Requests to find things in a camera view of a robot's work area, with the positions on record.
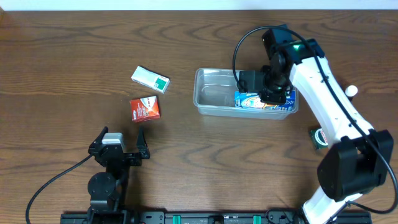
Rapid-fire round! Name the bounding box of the green round-label tin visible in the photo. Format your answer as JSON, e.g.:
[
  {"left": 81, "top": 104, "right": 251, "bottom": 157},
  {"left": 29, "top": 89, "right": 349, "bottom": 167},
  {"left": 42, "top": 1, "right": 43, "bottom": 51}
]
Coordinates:
[{"left": 308, "top": 127, "right": 328, "bottom": 151}]

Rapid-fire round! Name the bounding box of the blue cool fever box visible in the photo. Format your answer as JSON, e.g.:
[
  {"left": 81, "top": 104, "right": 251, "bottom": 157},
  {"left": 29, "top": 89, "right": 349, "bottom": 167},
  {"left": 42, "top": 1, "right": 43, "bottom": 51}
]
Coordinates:
[{"left": 233, "top": 89, "right": 296, "bottom": 111}]

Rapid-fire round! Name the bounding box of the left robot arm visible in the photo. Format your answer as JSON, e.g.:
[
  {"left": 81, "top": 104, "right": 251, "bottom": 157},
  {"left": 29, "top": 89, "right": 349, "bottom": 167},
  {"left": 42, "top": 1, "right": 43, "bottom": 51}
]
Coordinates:
[{"left": 88, "top": 126, "right": 150, "bottom": 223}]

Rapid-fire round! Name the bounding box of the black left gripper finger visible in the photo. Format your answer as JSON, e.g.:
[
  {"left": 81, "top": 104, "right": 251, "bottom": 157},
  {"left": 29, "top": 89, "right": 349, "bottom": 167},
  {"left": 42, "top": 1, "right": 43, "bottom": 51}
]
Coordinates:
[
  {"left": 88, "top": 126, "right": 108, "bottom": 154},
  {"left": 136, "top": 126, "right": 150, "bottom": 159}
]

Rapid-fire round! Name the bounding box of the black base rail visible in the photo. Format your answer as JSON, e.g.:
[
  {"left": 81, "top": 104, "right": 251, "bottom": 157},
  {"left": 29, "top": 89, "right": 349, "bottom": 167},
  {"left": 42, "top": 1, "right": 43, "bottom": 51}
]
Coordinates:
[{"left": 60, "top": 210, "right": 373, "bottom": 224}]

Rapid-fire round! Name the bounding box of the red medicine box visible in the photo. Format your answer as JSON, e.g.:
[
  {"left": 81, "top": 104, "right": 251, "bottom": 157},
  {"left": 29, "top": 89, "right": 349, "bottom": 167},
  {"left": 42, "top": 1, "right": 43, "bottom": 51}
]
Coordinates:
[{"left": 130, "top": 96, "right": 160, "bottom": 123}]

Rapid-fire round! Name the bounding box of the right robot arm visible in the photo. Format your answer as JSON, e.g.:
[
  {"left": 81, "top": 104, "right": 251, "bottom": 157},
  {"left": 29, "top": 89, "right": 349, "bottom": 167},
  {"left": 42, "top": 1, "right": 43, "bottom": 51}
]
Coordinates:
[{"left": 254, "top": 25, "right": 397, "bottom": 223}]

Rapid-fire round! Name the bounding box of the dark bottle white cap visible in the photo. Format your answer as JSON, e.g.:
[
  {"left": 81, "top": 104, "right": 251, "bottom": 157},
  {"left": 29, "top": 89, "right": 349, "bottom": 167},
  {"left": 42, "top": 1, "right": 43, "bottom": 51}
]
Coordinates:
[{"left": 345, "top": 85, "right": 358, "bottom": 101}]

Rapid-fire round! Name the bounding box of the clear plastic container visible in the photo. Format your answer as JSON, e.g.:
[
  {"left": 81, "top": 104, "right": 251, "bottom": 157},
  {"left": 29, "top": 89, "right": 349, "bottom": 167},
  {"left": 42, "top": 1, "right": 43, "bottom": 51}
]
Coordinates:
[{"left": 193, "top": 68, "right": 299, "bottom": 119}]

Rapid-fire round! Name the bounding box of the white green medicine box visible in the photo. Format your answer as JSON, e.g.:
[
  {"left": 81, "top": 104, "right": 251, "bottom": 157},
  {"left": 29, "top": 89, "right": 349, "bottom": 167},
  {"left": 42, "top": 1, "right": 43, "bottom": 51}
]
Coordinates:
[{"left": 131, "top": 66, "right": 170, "bottom": 94}]

